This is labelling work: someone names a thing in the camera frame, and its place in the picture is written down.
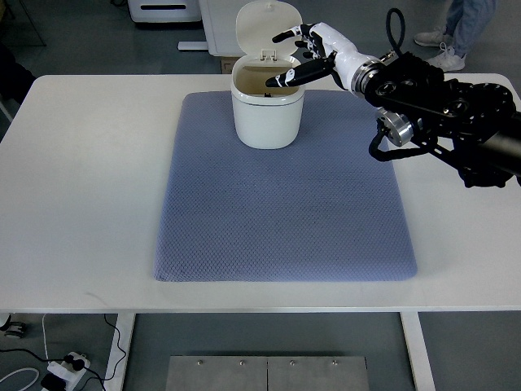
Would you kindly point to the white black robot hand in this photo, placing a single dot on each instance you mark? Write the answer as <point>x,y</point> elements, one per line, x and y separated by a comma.
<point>331,54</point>

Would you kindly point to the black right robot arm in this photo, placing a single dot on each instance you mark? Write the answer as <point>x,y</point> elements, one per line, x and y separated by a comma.
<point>474,128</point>

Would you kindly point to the white trash bin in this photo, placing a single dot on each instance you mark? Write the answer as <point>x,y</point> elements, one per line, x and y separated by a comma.
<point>265,117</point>

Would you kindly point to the white sneaker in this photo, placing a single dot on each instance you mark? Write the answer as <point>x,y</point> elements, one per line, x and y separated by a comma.
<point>447,60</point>
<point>433,38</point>

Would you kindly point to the white hinged bin lid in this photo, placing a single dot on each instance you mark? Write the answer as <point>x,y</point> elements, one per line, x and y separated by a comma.
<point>258,22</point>

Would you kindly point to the cardboard box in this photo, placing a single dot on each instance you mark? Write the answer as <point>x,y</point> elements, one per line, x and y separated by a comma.
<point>227,64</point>

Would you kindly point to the white cabinet stand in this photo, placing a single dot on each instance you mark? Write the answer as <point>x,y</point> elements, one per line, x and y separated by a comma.
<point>219,22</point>

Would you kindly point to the bystander jeans legs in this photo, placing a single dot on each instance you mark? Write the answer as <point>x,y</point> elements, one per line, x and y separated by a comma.
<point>466,20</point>

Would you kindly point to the blue quilted mat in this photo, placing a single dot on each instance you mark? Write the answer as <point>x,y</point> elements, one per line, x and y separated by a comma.
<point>319,210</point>

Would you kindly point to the white appliance with slot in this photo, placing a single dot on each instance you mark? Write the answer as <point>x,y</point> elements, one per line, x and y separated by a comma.
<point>159,11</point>

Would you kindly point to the white right table leg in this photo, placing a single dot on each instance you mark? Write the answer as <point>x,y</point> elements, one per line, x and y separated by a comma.
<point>417,351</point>

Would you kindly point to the bystander dark clothed body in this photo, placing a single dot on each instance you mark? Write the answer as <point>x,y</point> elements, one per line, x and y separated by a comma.
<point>16,81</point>

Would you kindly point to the white power strip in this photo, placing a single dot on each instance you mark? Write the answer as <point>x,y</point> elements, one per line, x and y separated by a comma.
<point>71,369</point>

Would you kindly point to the grey caster wheel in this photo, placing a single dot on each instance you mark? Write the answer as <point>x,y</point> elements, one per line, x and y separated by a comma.
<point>14,329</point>

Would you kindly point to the grey metal base plate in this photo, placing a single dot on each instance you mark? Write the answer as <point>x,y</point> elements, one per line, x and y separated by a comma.
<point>267,373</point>

